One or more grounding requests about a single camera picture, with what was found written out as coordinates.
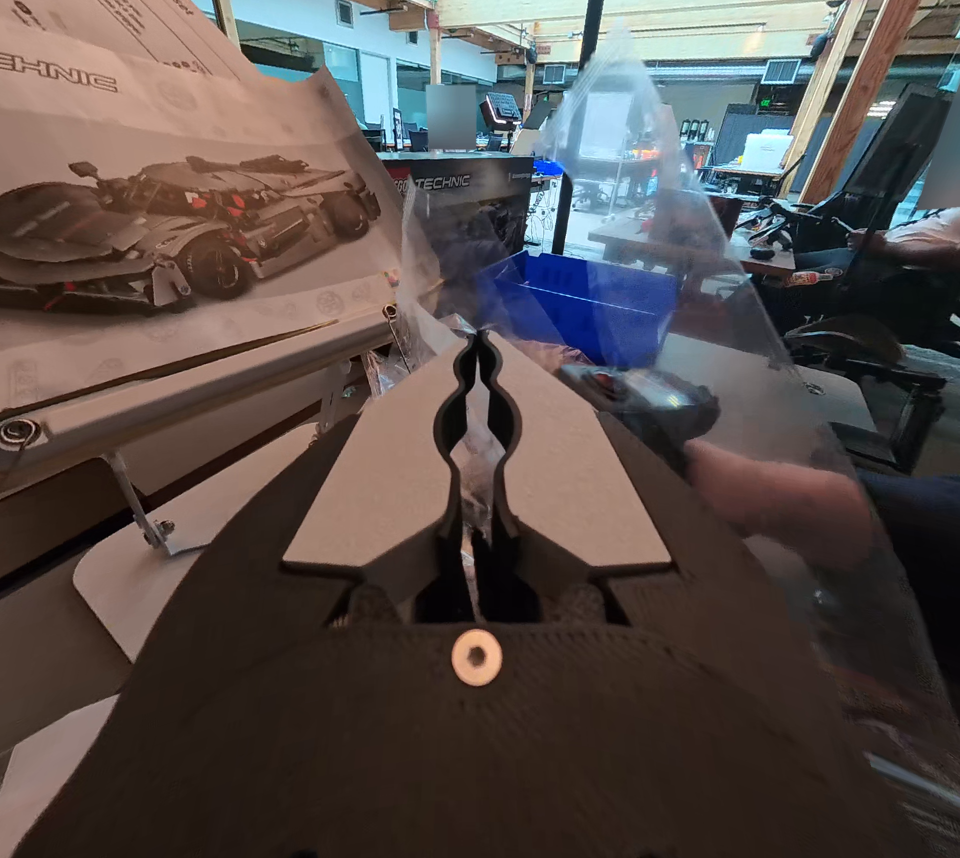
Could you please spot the blue plastic bin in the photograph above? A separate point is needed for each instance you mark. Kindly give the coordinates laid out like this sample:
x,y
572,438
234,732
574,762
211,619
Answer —
x,y
585,311

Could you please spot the wooden table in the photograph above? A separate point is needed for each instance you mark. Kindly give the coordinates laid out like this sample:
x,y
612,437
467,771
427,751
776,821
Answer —
x,y
772,262

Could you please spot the wooden support post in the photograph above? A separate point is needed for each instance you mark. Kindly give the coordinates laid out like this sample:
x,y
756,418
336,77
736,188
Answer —
x,y
885,48

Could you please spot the black office chair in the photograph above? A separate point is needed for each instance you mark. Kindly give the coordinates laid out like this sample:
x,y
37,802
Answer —
x,y
862,356

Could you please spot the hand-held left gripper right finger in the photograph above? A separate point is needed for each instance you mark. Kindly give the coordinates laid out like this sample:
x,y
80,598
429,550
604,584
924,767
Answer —
x,y
585,498

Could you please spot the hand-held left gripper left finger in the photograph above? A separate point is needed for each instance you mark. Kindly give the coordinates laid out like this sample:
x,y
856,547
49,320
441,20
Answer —
x,y
375,498

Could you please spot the person's right forearm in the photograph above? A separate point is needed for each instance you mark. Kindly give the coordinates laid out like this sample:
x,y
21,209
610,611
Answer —
x,y
915,558

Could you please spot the black monitor on arm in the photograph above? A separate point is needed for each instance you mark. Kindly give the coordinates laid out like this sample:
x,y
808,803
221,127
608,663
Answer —
x,y
900,146

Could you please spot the wooden book stand white legs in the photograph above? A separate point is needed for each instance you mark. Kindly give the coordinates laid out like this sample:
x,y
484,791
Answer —
x,y
187,393

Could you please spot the black pole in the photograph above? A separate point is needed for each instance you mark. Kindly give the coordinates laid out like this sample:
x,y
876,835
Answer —
x,y
592,11

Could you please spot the toy set instruction booklet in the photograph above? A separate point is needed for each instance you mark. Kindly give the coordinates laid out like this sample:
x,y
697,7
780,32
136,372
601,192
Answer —
x,y
187,236

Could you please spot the large dark toy set box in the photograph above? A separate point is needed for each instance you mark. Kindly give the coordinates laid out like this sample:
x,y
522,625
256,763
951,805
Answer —
x,y
465,213

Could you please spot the person's right hand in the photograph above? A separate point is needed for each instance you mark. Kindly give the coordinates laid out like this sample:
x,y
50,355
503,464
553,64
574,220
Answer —
x,y
780,498

